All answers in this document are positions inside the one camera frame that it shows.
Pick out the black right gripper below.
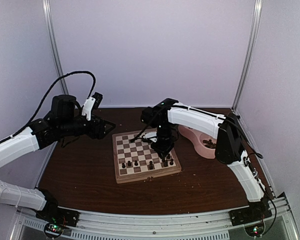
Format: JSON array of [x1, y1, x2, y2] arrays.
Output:
[[151, 121, 178, 159]]

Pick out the dark chess pieces pile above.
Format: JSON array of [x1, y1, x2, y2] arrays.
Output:
[[202, 139, 216, 149]]

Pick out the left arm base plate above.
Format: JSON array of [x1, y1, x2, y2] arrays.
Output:
[[34, 207, 80, 227]]

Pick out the pink double bowl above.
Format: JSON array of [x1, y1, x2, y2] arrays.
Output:
[[178, 125, 217, 159]]

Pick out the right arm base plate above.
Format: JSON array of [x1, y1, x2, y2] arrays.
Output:
[[229, 206, 273, 226]]

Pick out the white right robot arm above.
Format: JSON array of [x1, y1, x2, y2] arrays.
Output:
[[140, 98, 270, 221]]

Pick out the right aluminium frame post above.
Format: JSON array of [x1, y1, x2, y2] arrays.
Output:
[[231, 0, 263, 112]]

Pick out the front aluminium rail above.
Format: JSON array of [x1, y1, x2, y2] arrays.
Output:
[[8, 197, 300, 240]]

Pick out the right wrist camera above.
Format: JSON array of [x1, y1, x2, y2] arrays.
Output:
[[141, 131, 157, 143]]

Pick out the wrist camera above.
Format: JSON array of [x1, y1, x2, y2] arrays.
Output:
[[81, 92, 103, 121], [141, 131, 157, 143]]

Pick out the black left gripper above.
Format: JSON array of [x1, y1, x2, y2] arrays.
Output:
[[58, 113, 116, 140]]

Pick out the aluminium frame post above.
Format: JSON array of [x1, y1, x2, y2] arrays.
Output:
[[41, 0, 75, 113], [231, 0, 263, 112]]

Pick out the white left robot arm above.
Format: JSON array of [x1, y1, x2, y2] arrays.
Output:
[[0, 92, 116, 222]]

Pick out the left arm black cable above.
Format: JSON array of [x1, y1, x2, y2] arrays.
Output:
[[0, 71, 97, 148]]

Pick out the wooden chess board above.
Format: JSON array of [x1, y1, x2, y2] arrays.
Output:
[[112, 128, 182, 184]]

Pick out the left aluminium frame post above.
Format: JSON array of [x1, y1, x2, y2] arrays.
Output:
[[41, 0, 75, 113]]

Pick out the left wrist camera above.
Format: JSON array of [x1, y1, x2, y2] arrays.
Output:
[[81, 92, 103, 121]]

